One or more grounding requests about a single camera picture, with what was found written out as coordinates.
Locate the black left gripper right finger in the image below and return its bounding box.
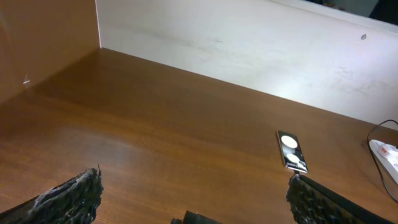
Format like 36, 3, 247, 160
286, 174, 392, 224

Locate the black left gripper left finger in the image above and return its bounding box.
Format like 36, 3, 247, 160
1, 167, 104, 224

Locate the black USB charging cable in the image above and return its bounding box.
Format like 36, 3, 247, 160
294, 119, 398, 205

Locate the black smartphone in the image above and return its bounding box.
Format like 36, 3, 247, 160
277, 131, 308, 173

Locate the white power strip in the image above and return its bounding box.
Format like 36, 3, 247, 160
369, 139, 397, 182

